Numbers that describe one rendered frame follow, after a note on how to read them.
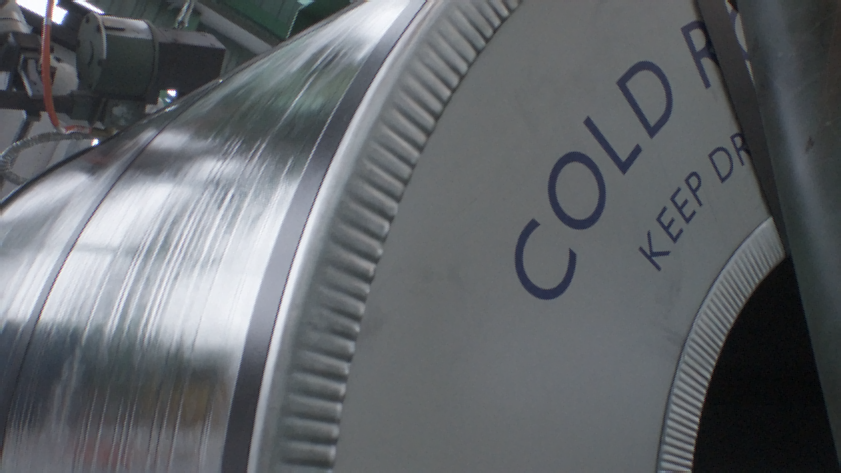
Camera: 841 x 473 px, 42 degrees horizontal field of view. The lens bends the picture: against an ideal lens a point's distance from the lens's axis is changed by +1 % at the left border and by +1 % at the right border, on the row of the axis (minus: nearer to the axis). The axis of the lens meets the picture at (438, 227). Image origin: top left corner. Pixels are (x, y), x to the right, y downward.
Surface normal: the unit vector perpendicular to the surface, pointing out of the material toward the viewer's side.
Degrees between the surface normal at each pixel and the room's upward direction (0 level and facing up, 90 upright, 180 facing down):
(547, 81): 90
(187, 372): 99
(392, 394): 90
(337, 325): 90
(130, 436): 103
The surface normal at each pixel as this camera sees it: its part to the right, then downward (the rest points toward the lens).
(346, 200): 0.61, -0.16
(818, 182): -0.81, -0.29
